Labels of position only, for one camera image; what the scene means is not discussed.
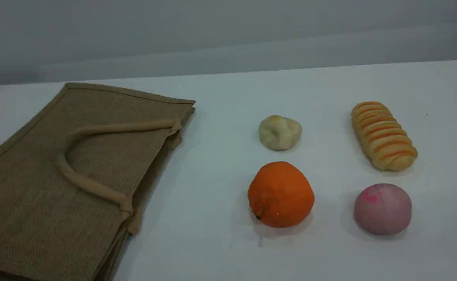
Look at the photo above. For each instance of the pale egg yolk pastry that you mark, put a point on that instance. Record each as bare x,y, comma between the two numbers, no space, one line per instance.
280,133

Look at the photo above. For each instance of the orange fruit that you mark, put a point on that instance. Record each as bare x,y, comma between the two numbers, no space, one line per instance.
280,195

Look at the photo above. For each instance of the brown jute tote bag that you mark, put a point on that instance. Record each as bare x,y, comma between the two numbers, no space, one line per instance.
56,175

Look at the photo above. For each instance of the striped long bread roll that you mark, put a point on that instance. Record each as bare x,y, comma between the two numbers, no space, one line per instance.
384,136

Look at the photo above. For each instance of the pink round bun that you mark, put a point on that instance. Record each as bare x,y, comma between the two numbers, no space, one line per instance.
382,210

